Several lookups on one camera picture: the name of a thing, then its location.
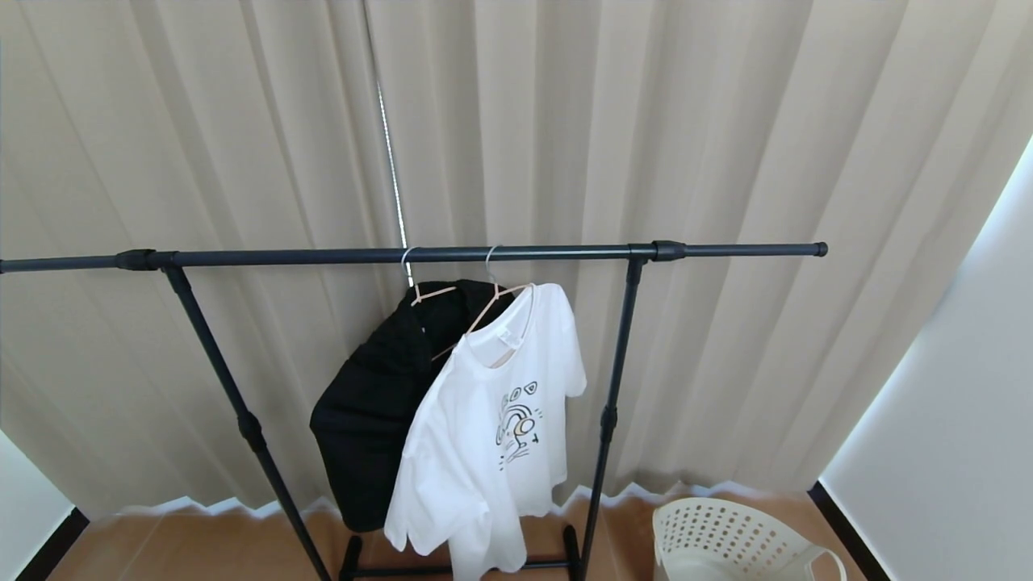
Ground pink clothes hanger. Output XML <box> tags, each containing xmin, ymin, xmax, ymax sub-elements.
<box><xmin>401</xmin><ymin>246</ymin><xmax>458</xmax><ymax>362</ymax></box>
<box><xmin>464</xmin><ymin>245</ymin><xmax>537</xmax><ymax>370</ymax></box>

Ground white garment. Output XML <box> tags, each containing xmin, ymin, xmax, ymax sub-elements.
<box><xmin>384</xmin><ymin>282</ymin><xmax>588</xmax><ymax>581</ymax></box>

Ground black shorts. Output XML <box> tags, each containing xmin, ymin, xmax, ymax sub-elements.
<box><xmin>310</xmin><ymin>279</ymin><xmax>517</xmax><ymax>533</ymax></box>

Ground black clothes rack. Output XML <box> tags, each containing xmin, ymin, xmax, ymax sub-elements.
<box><xmin>0</xmin><ymin>240</ymin><xmax>830</xmax><ymax>581</ymax></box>

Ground white laundry basket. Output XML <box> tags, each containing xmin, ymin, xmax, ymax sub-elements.
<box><xmin>652</xmin><ymin>497</ymin><xmax>848</xmax><ymax>581</ymax></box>

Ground beige curtain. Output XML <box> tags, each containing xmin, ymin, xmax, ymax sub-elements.
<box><xmin>0</xmin><ymin>0</ymin><xmax>1033</xmax><ymax>517</ymax></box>

